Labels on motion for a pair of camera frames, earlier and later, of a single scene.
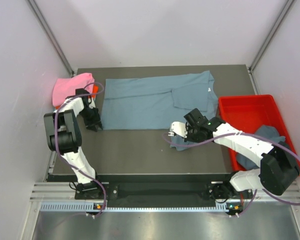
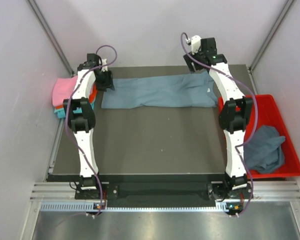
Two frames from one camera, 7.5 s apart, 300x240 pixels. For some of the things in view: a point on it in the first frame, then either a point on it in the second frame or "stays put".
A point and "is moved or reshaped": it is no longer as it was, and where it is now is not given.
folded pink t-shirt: (65, 88) stays put
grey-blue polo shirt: (159, 102) is moved or reshaped
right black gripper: (189, 138) -> (189, 61)
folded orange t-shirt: (95, 90) stays put
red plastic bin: (247, 114) stays put
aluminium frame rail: (65, 192) stays put
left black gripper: (90, 124) -> (108, 82)
